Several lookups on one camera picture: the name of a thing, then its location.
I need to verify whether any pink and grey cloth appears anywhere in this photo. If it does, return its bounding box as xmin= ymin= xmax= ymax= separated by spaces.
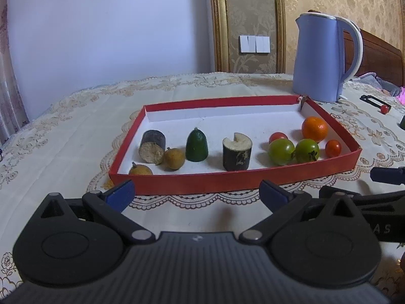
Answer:
xmin=354 ymin=72 xmax=405 ymax=105

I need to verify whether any patterned curtain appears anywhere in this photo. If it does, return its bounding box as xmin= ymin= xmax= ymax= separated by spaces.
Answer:
xmin=0 ymin=0 xmax=30 ymax=144

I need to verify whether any wooden headboard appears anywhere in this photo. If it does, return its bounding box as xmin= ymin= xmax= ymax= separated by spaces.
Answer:
xmin=308 ymin=9 xmax=405 ymax=86

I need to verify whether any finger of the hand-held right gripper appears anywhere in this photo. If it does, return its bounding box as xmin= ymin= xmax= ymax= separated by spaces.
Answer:
xmin=319 ymin=185 xmax=405 ymax=211
xmin=371 ymin=167 xmax=405 ymax=185

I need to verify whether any red cardboard box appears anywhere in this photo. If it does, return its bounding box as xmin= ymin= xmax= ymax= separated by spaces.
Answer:
xmin=108 ymin=95 xmax=362 ymax=196

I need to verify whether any cream lace tablecloth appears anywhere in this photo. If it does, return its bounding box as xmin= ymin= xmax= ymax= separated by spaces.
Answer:
xmin=0 ymin=73 xmax=405 ymax=295

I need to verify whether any white light switch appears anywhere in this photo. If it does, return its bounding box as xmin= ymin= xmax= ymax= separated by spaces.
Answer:
xmin=239 ymin=35 xmax=271 ymax=53

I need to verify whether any green tomato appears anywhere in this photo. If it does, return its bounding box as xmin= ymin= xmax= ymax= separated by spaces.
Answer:
xmin=268 ymin=138 xmax=296 ymax=166
xmin=295 ymin=139 xmax=321 ymax=163

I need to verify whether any orange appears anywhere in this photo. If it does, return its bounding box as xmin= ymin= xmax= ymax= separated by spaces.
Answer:
xmin=301 ymin=116 xmax=329 ymax=143

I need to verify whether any green cucumber tip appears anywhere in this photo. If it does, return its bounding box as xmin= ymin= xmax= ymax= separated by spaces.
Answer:
xmin=185 ymin=127 xmax=209 ymax=162

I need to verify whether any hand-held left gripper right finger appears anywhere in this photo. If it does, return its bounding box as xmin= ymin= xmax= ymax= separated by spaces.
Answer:
xmin=239 ymin=180 xmax=364 ymax=244

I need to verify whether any black tool with red knob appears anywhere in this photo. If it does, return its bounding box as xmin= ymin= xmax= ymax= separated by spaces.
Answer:
xmin=360 ymin=94 xmax=393 ymax=115

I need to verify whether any gold wall moulding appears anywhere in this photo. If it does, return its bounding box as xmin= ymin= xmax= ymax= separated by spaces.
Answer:
xmin=209 ymin=0 xmax=287 ymax=75

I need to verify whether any yellow longan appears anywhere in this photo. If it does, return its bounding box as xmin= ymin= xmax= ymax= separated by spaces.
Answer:
xmin=163 ymin=147 xmax=186 ymax=170
xmin=129 ymin=162 xmax=154 ymax=176

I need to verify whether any blue electric kettle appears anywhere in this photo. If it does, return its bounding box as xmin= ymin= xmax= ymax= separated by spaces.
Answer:
xmin=292 ymin=12 xmax=363 ymax=103

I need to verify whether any notched dark cucumber chunk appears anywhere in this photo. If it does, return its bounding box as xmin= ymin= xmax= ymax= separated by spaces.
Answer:
xmin=222 ymin=132 xmax=253 ymax=172

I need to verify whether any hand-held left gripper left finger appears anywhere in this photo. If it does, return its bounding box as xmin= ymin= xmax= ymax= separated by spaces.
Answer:
xmin=41 ymin=179 xmax=155 ymax=245

